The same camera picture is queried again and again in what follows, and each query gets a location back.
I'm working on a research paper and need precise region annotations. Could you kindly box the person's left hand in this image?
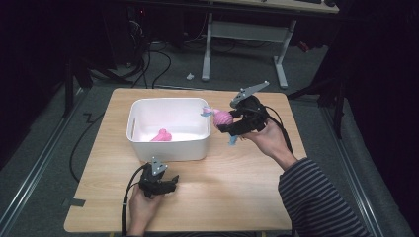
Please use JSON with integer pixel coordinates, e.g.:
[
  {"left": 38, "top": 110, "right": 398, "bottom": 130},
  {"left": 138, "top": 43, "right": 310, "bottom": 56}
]
[{"left": 127, "top": 189, "right": 164, "bottom": 231}]

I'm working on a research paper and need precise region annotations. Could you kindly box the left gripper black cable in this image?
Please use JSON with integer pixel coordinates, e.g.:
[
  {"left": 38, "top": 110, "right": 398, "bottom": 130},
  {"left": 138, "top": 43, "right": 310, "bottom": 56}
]
[{"left": 120, "top": 163, "right": 149, "bottom": 236}]

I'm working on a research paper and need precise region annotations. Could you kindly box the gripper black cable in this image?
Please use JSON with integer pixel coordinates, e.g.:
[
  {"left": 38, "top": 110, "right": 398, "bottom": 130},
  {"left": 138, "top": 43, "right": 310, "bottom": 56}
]
[
  {"left": 262, "top": 104, "right": 294, "bottom": 155},
  {"left": 120, "top": 163, "right": 149, "bottom": 236}
]

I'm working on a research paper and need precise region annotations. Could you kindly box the pink rope ball toy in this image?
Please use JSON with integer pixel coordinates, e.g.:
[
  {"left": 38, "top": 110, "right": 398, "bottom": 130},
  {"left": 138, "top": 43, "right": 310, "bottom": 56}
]
[{"left": 200, "top": 105, "right": 240, "bottom": 147}]

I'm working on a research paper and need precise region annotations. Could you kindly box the white-legged wooden desk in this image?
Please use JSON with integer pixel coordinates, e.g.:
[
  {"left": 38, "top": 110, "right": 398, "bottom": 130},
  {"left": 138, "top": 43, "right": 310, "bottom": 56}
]
[{"left": 200, "top": 0, "right": 340, "bottom": 90}]

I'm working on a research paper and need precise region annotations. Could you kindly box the black looped floor cable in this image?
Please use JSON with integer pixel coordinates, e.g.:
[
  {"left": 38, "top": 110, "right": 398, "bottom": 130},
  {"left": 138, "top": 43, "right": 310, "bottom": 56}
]
[{"left": 151, "top": 49, "right": 173, "bottom": 90}]

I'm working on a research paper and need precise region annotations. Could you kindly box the thin black floor cable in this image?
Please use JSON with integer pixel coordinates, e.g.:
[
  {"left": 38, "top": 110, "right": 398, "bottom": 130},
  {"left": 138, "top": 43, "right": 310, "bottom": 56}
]
[{"left": 68, "top": 112, "right": 107, "bottom": 184}]

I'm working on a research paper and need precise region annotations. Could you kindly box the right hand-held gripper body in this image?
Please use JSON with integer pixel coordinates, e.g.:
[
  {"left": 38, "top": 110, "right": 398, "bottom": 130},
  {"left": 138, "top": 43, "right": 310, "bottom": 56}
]
[{"left": 229, "top": 81, "right": 271, "bottom": 133}]

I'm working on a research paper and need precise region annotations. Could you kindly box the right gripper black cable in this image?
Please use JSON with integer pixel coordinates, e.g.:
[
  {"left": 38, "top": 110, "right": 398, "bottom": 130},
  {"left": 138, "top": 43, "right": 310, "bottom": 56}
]
[{"left": 262, "top": 104, "right": 294, "bottom": 155}]

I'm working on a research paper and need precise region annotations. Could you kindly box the person's right hand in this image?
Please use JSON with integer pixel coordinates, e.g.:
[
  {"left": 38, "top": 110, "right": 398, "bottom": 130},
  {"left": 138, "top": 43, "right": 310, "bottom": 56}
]
[{"left": 241, "top": 118, "right": 297, "bottom": 171}]

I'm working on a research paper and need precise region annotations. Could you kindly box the white plastic bin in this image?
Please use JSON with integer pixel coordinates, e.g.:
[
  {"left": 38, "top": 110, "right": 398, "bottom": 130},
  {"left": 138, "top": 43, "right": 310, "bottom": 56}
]
[{"left": 126, "top": 97, "right": 212, "bottom": 163}]

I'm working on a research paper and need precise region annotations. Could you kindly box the metal floor rail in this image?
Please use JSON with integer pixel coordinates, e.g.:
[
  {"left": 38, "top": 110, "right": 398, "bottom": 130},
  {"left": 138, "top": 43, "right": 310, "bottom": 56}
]
[
  {"left": 0, "top": 88, "right": 87, "bottom": 237},
  {"left": 320, "top": 106, "right": 384, "bottom": 237}
]

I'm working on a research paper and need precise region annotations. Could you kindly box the black metal stand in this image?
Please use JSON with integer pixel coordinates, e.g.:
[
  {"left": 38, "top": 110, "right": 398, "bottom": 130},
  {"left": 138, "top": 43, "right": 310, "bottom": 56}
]
[
  {"left": 61, "top": 53, "right": 94, "bottom": 119},
  {"left": 286, "top": 63, "right": 349, "bottom": 140}
]

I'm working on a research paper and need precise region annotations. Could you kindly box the black computer tower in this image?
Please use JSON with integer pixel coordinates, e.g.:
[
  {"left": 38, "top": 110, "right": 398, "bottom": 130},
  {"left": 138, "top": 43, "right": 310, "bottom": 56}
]
[{"left": 126, "top": 5, "right": 150, "bottom": 67}]

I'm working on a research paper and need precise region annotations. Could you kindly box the pink bone toy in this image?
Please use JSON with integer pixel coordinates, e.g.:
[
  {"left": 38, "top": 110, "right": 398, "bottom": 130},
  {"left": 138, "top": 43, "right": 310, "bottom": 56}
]
[{"left": 150, "top": 128, "right": 173, "bottom": 143}]

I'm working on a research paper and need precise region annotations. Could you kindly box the grey tape strip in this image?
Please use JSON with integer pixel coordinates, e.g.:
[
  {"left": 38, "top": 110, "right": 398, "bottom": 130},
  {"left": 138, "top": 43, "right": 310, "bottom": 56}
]
[{"left": 61, "top": 197, "right": 87, "bottom": 208}]

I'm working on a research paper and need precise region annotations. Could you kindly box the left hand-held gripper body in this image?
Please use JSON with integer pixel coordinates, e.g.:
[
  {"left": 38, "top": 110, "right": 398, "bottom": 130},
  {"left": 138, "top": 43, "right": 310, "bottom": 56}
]
[{"left": 138, "top": 156, "right": 169, "bottom": 199}]

